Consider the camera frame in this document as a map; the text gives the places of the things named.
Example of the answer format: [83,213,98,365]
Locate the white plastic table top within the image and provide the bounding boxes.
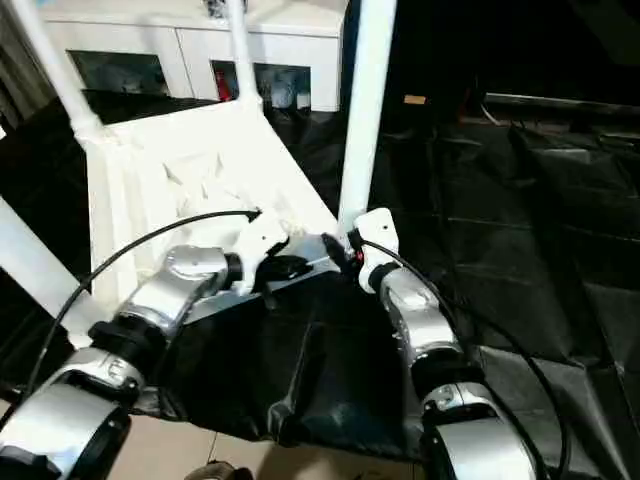
[58,98,347,347]

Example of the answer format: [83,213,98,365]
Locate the white plastic table leg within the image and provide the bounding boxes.
[225,0,264,111]
[334,0,399,243]
[0,195,97,347]
[8,0,107,143]

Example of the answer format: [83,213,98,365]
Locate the glossy black mat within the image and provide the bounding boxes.
[0,88,640,473]

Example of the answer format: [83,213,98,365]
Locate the black left robot foot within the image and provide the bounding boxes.
[184,460,251,480]

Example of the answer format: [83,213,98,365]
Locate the white cabinet with glass doors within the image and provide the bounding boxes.
[35,0,348,113]

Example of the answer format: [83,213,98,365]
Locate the grey metal clutter object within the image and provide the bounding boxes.
[205,0,251,19]

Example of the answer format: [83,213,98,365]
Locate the grey curtain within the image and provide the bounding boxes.
[0,15,51,119]

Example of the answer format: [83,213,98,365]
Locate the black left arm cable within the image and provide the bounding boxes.
[20,208,264,403]

